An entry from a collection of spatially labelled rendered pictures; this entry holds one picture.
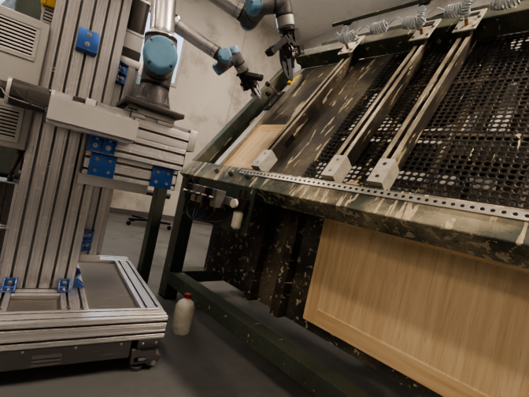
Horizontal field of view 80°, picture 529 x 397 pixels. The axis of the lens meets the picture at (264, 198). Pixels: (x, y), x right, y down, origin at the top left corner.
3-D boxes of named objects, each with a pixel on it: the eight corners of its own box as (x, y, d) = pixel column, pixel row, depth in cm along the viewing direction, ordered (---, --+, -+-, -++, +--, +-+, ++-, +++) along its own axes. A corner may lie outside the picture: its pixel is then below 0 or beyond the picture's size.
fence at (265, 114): (216, 168, 196) (213, 164, 193) (298, 79, 232) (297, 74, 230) (222, 169, 192) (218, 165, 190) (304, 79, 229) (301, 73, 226)
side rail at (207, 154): (201, 172, 217) (191, 160, 211) (288, 78, 259) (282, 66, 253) (205, 172, 213) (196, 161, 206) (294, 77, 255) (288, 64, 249)
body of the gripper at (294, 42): (305, 55, 138) (301, 24, 134) (290, 57, 134) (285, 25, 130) (294, 59, 144) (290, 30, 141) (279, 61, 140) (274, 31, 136)
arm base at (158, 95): (135, 99, 120) (140, 73, 120) (127, 104, 133) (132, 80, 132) (173, 112, 129) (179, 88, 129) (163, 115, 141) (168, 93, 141)
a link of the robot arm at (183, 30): (156, -6, 166) (236, 49, 177) (158, 5, 177) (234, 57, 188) (144, 12, 165) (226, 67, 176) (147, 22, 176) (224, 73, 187)
